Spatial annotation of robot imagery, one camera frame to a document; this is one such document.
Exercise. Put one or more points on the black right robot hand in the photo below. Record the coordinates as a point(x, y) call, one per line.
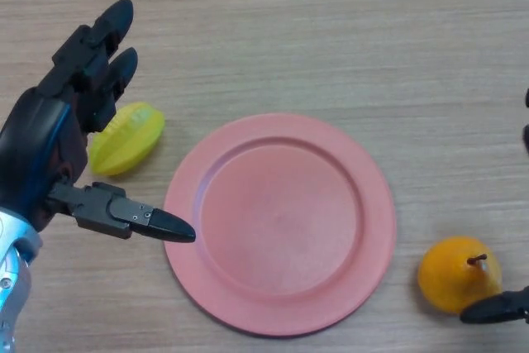
point(492, 309)

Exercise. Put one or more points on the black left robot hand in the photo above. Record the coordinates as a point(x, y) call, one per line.
point(37, 142)

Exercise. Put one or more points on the yellow pear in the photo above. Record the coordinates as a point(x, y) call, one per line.
point(450, 274)

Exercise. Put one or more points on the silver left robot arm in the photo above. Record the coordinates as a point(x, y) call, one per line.
point(14, 270)

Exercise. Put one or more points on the pink round plate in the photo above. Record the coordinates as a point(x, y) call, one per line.
point(281, 225)

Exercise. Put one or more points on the yellow-green starfruit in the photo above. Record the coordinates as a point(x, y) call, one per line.
point(128, 142)

